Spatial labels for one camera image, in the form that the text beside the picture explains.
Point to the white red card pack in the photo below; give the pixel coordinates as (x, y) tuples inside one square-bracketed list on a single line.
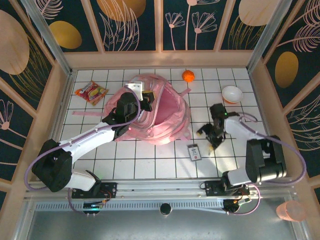
[(194, 153)]

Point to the pink student backpack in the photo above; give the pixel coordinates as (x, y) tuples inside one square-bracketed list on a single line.
[(170, 110)]

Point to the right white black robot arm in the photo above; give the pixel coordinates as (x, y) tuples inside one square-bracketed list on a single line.
[(265, 160)]

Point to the white orange bowl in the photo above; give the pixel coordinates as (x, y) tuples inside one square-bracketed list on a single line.
[(232, 94)]

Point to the orange snack packet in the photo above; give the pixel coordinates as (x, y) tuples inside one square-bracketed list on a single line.
[(92, 93)]

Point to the orange fruit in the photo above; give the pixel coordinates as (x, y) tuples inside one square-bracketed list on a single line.
[(188, 76)]

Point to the right control board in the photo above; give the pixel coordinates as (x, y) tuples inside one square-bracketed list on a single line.
[(235, 203)]

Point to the control board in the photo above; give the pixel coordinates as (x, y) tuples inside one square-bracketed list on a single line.
[(93, 206), (235, 203)]

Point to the black round knob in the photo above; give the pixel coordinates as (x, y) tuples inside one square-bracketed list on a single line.
[(166, 208)]

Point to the translucent pink cup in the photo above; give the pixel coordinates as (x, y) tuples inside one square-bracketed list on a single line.
[(291, 210)]

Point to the grey metal tray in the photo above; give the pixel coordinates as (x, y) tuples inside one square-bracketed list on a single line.
[(150, 227)]

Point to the left control board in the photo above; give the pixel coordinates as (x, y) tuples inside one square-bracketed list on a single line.
[(93, 206)]

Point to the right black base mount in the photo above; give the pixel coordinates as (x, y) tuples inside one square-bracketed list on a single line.
[(212, 187)]

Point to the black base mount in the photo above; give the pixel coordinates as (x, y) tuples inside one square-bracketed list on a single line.
[(212, 187), (110, 188)]

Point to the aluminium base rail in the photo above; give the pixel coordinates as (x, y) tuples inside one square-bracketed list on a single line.
[(160, 188)]

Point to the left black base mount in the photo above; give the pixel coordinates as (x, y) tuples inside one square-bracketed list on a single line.
[(110, 188)]

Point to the aluminium corner post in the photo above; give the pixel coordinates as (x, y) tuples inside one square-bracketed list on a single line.
[(267, 35), (50, 40)]

